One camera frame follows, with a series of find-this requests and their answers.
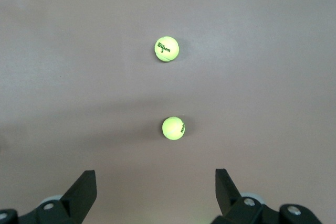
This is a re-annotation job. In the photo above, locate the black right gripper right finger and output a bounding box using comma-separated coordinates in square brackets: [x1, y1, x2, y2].
[215, 168, 327, 224]

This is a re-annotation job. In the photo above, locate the brown table mat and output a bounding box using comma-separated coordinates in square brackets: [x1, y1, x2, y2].
[0, 0, 336, 224]

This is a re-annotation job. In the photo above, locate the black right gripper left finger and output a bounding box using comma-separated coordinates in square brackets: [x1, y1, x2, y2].
[0, 170, 97, 224]

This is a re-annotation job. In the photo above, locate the yellow-green tennis ball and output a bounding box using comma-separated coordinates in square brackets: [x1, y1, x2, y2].
[161, 116, 185, 141]

